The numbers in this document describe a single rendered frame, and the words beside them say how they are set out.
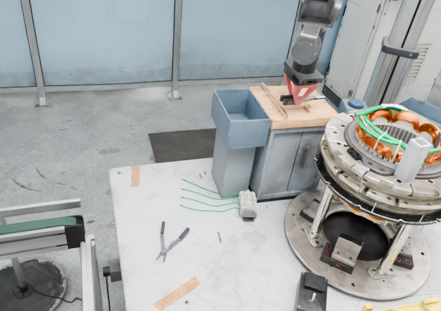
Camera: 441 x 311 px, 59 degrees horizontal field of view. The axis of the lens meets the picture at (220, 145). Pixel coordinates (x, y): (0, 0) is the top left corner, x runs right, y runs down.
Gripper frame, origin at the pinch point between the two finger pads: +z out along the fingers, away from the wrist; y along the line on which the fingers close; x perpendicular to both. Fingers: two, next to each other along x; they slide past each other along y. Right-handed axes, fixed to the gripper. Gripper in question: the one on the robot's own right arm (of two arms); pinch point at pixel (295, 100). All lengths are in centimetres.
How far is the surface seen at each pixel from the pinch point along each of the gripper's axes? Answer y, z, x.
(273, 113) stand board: 1.6, 2.8, -6.2
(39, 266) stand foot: -42, 108, -84
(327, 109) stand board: 0.8, 3.1, 10.0
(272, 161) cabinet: 4.8, 16.3, -5.2
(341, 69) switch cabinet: -175, 88, 144
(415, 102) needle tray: -1.9, 4.9, 42.2
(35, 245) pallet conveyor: 4, 37, -69
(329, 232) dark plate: 20.8, 30.6, 8.3
